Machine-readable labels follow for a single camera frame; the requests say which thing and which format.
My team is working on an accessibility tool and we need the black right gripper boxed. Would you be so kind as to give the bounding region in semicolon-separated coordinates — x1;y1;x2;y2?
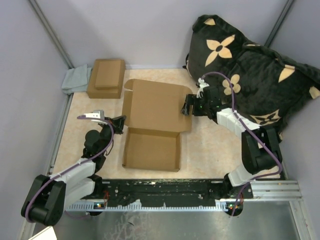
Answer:
180;94;210;117

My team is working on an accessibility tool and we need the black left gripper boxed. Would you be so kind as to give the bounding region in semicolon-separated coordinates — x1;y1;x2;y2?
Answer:
99;115;126;155

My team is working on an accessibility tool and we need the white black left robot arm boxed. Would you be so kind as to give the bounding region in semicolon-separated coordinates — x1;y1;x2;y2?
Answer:
20;110;126;227

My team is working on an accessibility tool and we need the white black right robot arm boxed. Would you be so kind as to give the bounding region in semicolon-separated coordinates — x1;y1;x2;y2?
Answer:
181;87;283;198

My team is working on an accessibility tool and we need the large folded brown cardboard box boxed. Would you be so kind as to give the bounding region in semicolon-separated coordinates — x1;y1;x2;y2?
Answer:
86;59;126;99

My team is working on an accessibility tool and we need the small folded brown cardboard box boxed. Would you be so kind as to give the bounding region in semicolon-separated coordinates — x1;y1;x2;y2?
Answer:
95;60;121;90

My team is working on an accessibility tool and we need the light blue folded cloth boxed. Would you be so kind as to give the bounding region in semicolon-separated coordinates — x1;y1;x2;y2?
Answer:
61;64;92;95

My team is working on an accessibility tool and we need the black plush flower-pattern pillow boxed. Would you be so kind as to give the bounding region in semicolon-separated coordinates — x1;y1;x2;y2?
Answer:
185;14;320;134

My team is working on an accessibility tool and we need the white board corner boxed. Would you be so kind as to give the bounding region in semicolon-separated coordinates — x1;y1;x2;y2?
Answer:
28;226;57;240

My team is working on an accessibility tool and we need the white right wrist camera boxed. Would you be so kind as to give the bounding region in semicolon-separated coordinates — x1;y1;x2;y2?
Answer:
196;78;210;99

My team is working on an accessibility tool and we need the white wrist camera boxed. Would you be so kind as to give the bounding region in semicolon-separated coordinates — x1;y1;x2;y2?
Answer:
196;78;210;99
77;110;105;123

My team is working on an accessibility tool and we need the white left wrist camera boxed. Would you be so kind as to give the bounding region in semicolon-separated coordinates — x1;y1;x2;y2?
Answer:
77;110;105;123

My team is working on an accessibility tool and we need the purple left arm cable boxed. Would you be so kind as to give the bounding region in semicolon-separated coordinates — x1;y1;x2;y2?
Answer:
25;115;116;223

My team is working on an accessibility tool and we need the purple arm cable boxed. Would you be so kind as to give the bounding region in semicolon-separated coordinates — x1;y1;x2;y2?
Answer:
25;115;116;223
201;71;283;217

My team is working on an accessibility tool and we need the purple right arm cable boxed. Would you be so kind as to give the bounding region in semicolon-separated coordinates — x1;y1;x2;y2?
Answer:
201;71;283;217

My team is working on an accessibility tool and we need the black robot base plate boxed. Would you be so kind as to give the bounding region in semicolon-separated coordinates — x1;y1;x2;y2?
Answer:
82;178;242;207

